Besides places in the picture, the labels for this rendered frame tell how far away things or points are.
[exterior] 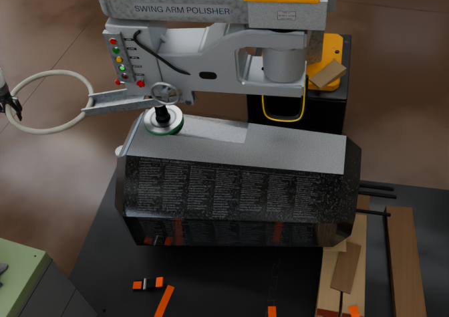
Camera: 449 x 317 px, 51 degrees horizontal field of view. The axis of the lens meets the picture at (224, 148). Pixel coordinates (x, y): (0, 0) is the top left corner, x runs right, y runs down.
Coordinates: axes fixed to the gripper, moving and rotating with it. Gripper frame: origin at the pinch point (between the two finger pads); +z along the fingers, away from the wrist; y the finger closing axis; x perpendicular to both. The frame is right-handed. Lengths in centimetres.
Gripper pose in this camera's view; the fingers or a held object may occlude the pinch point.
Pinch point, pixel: (14, 116)
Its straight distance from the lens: 298.4
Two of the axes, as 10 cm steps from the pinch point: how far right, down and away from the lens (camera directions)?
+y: 10.0, -0.8, 0.5
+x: -1.0, -7.9, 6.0
